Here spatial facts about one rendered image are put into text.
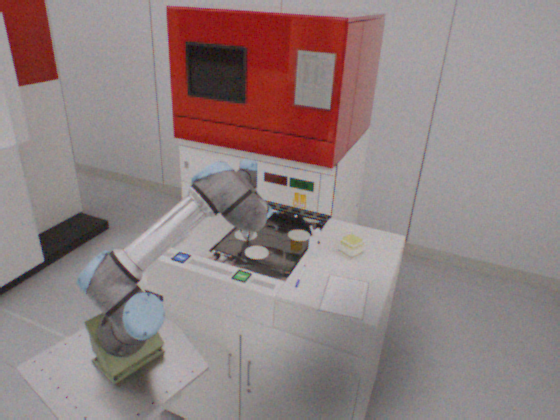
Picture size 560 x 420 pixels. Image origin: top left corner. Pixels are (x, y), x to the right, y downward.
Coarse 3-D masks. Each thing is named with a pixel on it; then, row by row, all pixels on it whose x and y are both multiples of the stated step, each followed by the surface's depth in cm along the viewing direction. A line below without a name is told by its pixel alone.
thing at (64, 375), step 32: (64, 352) 136; (192, 352) 139; (32, 384) 125; (64, 384) 125; (96, 384) 126; (128, 384) 126; (160, 384) 127; (64, 416) 116; (96, 416) 117; (128, 416) 117
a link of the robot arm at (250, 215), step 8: (256, 192) 165; (248, 200) 123; (256, 200) 125; (264, 200) 166; (240, 208) 122; (248, 208) 122; (256, 208) 124; (264, 208) 131; (232, 216) 123; (240, 216) 122; (248, 216) 123; (256, 216) 125; (264, 216) 129; (232, 224) 126; (240, 224) 124; (248, 224) 125; (256, 224) 127; (264, 224) 132
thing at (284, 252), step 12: (264, 228) 197; (276, 228) 198; (288, 228) 198; (300, 228) 199; (228, 240) 187; (240, 240) 187; (252, 240) 187; (264, 240) 188; (276, 240) 189; (288, 240) 189; (228, 252) 178; (240, 252) 178; (276, 252) 180; (288, 252) 180; (300, 252) 181; (276, 264) 172; (288, 264) 172
